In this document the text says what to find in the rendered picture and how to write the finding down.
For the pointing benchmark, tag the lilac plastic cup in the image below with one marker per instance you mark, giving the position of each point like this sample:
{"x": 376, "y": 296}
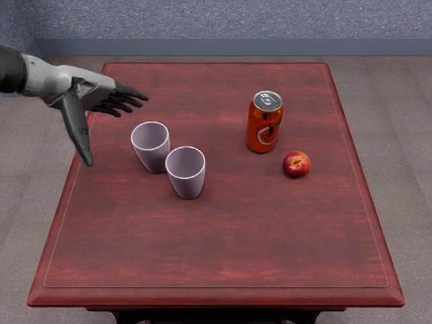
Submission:
{"x": 186, "y": 172}
{"x": 150, "y": 145}

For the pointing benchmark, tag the red apple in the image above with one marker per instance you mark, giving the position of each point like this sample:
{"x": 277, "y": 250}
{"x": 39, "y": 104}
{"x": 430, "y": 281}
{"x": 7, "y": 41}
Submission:
{"x": 296, "y": 164}

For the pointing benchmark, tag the orange soda can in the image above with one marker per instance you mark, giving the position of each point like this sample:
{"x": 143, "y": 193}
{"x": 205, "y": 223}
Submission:
{"x": 265, "y": 123}

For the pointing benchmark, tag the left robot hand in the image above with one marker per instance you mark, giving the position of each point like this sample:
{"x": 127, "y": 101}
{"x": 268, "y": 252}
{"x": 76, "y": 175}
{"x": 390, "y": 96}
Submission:
{"x": 67, "y": 85}

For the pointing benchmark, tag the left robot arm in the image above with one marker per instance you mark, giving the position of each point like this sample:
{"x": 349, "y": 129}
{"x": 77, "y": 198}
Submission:
{"x": 10, "y": 69}

